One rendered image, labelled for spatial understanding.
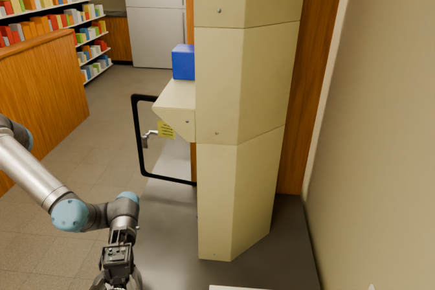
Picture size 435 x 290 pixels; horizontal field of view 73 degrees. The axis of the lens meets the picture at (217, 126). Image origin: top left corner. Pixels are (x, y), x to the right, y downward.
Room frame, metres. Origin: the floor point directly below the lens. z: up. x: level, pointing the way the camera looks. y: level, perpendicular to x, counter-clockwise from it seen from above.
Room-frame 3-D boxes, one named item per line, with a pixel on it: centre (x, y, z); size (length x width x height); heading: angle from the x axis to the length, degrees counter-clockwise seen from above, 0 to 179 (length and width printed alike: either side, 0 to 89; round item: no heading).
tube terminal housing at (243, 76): (0.82, -0.08, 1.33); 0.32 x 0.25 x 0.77; 175
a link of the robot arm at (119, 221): (0.58, 0.26, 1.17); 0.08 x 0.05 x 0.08; 100
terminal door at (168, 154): (1.02, 0.19, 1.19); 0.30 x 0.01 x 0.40; 75
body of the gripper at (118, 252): (0.50, 0.24, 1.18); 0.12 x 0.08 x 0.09; 10
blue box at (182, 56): (0.93, 0.09, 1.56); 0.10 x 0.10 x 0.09; 85
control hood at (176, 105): (0.83, 0.10, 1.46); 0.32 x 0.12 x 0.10; 175
